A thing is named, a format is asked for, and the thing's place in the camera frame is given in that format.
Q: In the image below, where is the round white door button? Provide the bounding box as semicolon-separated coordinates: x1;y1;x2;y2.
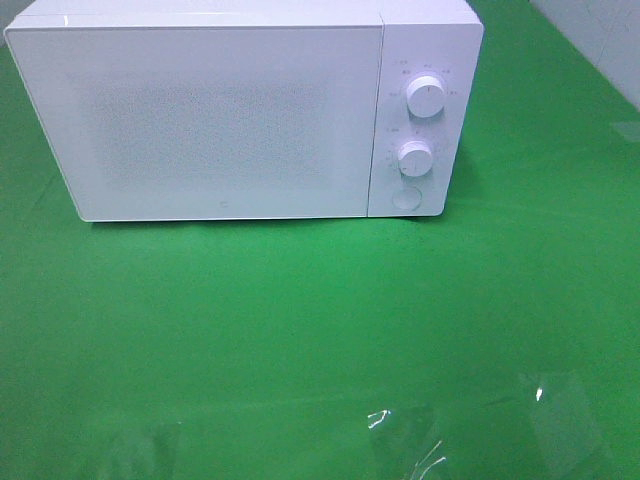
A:
392;187;422;211

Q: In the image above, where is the white round knob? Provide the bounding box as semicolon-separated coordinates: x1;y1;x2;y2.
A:
398;141;434;178
406;75;446;118

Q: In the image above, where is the white microwave door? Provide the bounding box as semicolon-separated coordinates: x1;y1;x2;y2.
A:
7;26;382;222

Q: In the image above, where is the green table cloth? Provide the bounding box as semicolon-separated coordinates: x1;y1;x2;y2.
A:
1;1;639;479

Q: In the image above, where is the white microwave oven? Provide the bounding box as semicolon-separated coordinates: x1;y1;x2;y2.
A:
4;1;484;217

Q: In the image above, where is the white wall panel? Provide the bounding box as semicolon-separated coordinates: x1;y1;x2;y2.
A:
533;0;639;107

